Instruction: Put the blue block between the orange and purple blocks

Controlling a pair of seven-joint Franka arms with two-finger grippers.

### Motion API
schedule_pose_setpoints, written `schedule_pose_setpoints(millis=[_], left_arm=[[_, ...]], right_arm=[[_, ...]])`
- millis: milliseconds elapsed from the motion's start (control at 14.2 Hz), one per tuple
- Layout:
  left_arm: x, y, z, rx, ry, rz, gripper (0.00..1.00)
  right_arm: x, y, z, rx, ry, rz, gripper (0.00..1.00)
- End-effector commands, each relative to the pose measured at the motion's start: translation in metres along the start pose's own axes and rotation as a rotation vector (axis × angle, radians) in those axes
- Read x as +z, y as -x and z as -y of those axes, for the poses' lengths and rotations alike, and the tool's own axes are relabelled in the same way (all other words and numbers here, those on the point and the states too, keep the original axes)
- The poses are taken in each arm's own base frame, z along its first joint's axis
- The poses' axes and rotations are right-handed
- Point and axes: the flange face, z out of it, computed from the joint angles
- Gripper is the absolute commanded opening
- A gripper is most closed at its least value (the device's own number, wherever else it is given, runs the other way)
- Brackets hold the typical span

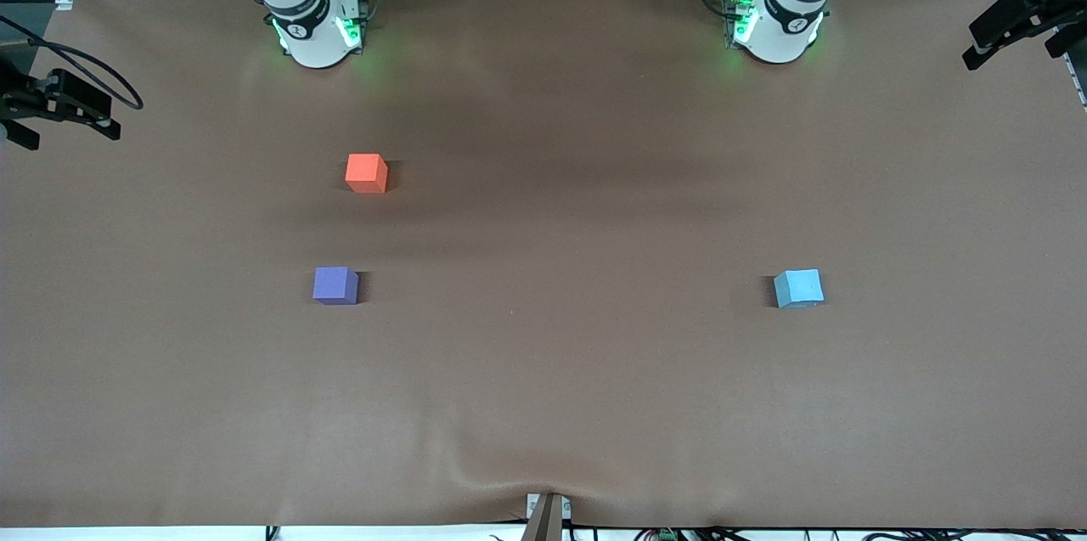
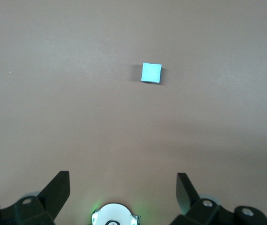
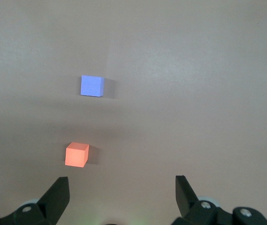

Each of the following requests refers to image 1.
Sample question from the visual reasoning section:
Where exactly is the purple foam block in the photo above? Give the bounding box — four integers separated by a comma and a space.
312, 266, 360, 306

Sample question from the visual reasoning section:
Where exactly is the orange foam block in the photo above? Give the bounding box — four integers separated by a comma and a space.
345, 153, 390, 194

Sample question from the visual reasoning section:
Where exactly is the light blue foam block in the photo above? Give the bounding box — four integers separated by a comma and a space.
773, 268, 825, 309

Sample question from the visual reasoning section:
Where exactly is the brown table mat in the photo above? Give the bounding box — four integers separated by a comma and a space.
0, 0, 1087, 529

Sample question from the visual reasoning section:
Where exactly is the metal table clamp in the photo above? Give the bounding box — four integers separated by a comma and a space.
525, 492, 572, 541

